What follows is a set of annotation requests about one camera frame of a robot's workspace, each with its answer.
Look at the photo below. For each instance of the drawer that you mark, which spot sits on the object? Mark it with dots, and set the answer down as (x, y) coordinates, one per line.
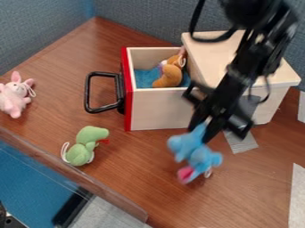
(155, 104)

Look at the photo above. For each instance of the orange plush toy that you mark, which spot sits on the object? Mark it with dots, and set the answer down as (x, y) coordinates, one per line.
(170, 75)

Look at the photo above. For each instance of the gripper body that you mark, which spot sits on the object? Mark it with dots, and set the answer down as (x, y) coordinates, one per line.
(228, 95)

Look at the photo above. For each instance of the grey tape patch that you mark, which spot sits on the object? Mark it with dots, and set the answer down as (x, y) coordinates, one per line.
(241, 144)

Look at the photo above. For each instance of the green plush toy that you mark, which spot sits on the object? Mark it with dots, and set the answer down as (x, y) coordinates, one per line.
(84, 145)

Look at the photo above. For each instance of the pink plush rabbit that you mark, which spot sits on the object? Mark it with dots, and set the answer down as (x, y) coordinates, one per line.
(14, 95)

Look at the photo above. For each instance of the blue plush doll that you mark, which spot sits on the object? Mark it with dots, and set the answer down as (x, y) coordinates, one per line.
(194, 151)

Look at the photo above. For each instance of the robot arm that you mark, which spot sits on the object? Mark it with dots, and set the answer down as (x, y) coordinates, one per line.
(262, 35)

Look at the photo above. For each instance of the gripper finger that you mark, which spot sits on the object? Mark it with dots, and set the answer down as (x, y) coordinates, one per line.
(199, 118)
(215, 127)

